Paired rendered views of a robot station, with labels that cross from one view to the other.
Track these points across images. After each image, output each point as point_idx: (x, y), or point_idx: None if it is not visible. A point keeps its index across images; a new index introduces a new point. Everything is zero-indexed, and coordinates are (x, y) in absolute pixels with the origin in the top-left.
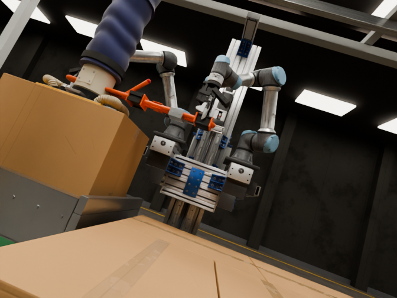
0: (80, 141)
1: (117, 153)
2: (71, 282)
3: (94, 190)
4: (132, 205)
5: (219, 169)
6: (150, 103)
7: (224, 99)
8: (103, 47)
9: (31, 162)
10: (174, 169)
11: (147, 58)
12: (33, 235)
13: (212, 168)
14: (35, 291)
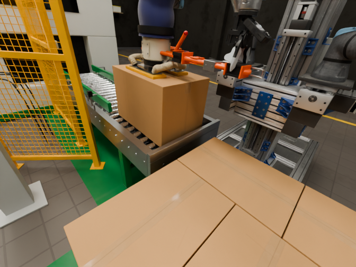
0: (149, 109)
1: (173, 111)
2: (95, 245)
3: (165, 138)
4: (206, 131)
5: (291, 91)
6: (188, 60)
7: (258, 34)
8: (144, 17)
9: (137, 120)
10: (243, 95)
11: None
12: (139, 166)
13: (283, 90)
14: (76, 253)
